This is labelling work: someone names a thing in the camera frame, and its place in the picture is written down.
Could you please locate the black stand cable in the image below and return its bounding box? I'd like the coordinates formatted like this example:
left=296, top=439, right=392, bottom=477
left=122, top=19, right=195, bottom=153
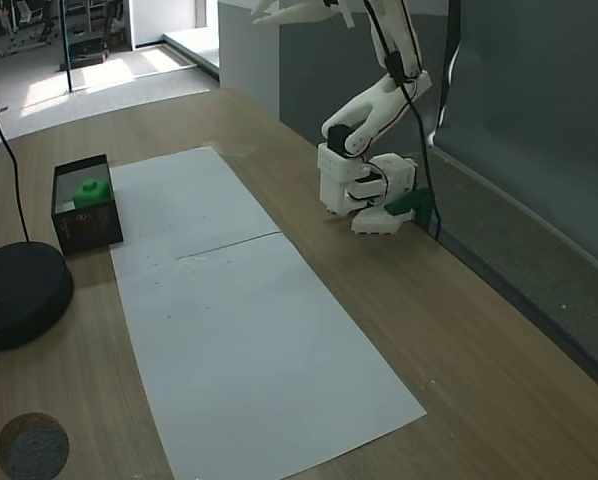
left=0, top=0, right=33, bottom=245

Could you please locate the round grey table grommet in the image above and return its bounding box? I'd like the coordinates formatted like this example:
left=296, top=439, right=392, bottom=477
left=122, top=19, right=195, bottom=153
left=0, top=411, right=71, bottom=480

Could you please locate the white wrist camera mount plate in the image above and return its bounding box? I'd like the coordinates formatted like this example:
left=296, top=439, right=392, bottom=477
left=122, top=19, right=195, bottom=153
left=336, top=0, right=356, bottom=31

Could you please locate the black round stand base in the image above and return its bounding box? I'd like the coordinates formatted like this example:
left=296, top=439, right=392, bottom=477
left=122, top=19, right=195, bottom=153
left=0, top=224, right=75, bottom=352

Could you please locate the green cube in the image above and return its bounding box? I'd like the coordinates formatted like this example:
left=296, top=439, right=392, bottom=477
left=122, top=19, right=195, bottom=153
left=72, top=177, right=113, bottom=210

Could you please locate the green table clamp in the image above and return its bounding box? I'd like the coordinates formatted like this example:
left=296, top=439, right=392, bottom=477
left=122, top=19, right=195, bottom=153
left=384, top=187, right=433, bottom=229

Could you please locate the white paper sheet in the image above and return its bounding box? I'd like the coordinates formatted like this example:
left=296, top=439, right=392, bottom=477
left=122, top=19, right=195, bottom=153
left=110, top=231, right=428, bottom=480
left=108, top=145, right=281, bottom=266

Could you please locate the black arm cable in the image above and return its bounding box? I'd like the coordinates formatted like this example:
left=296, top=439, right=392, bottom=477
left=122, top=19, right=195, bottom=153
left=361, top=0, right=443, bottom=239

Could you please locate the grey desk partition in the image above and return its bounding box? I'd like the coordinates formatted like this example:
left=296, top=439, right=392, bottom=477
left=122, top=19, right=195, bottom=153
left=217, top=0, right=598, bottom=384

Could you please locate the black open box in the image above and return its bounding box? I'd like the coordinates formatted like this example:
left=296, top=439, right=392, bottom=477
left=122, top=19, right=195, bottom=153
left=51, top=153, right=126, bottom=257

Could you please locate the black hanging strap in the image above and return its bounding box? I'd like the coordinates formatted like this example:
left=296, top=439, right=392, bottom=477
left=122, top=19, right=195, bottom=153
left=435, top=0, right=463, bottom=147

